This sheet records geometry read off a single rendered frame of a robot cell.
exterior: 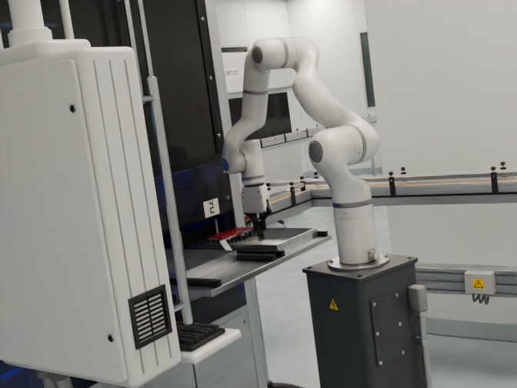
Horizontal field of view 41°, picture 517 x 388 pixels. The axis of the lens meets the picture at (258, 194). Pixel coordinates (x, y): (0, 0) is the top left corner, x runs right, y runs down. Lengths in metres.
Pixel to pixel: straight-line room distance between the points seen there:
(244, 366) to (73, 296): 1.31
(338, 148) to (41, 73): 0.87
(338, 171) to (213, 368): 1.00
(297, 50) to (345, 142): 0.39
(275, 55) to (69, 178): 0.90
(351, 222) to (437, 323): 1.96
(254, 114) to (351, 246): 0.62
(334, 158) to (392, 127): 1.84
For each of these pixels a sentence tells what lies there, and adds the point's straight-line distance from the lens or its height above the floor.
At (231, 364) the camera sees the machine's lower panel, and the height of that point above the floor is 0.41.
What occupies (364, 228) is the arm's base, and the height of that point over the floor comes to 0.98.
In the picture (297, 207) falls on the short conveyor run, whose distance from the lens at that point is 3.29.
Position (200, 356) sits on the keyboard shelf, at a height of 0.80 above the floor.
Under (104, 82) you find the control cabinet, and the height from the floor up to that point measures 1.47.
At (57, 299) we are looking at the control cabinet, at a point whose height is 1.00.
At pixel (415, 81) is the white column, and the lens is 3.76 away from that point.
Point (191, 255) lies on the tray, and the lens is 2.43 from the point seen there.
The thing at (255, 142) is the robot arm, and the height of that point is 1.25.
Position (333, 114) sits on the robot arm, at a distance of 2.14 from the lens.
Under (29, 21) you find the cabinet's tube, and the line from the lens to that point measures 1.71.
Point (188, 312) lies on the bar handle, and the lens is 1.71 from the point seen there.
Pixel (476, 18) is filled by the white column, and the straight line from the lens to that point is 3.65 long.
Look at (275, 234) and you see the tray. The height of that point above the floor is 0.89.
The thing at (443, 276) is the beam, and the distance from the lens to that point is 3.23.
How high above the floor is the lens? 1.39
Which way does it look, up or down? 8 degrees down
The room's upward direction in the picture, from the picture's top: 8 degrees counter-clockwise
